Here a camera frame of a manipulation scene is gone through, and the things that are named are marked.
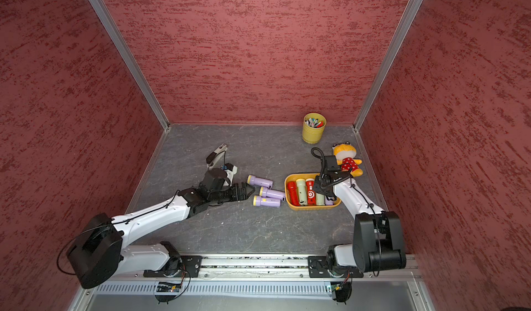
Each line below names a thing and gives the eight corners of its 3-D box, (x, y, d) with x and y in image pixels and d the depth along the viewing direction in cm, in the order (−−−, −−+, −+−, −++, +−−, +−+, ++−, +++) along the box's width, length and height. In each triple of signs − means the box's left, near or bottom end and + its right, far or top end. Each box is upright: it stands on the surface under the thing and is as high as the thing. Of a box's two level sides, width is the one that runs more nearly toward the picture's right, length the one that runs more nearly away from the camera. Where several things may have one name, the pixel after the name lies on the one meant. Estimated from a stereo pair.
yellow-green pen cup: (301, 145, 114) (305, 127, 103) (300, 131, 121) (303, 112, 110) (322, 145, 115) (328, 127, 103) (319, 131, 121) (324, 113, 110)
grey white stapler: (206, 168, 104) (203, 162, 101) (217, 147, 113) (215, 141, 109) (217, 170, 103) (216, 165, 100) (228, 149, 112) (227, 144, 109)
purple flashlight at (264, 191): (258, 195, 93) (258, 192, 91) (261, 187, 95) (260, 185, 93) (284, 202, 91) (284, 200, 89) (286, 194, 93) (286, 192, 91)
